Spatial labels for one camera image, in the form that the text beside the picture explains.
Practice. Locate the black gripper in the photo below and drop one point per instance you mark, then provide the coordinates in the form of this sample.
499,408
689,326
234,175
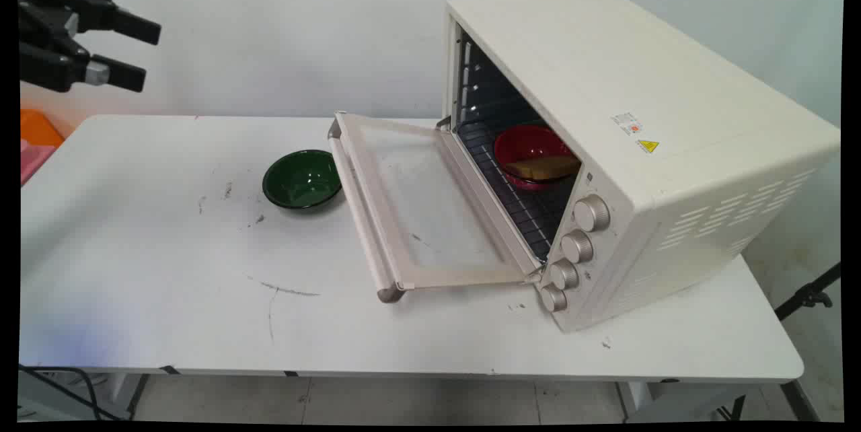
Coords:
37,31

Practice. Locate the brown bread slice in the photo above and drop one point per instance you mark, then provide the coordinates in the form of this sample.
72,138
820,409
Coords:
545,167

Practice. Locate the black tripod leg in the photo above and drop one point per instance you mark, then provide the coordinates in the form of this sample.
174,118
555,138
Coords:
807,294

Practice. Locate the silver oven knob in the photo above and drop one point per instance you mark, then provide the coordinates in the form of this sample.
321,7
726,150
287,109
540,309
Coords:
553,298
577,246
592,212
564,274

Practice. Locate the white label sticker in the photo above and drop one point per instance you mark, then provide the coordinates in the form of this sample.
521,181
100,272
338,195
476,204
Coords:
627,124

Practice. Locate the green bowl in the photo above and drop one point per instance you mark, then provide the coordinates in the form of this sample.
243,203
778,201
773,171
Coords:
302,179

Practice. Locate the red bowl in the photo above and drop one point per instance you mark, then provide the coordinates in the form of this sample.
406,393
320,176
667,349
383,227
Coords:
531,149

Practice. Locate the white toaster oven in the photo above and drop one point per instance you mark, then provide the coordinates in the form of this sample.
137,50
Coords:
646,142

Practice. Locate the orange box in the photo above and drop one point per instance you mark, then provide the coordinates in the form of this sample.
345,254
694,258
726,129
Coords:
39,128

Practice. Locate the pink box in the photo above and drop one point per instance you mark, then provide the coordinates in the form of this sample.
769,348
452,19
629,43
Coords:
32,157

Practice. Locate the toaster oven glass door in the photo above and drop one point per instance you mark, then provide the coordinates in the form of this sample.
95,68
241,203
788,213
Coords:
417,206

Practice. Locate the yellow warning sticker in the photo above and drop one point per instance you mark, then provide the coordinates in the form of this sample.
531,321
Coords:
648,146

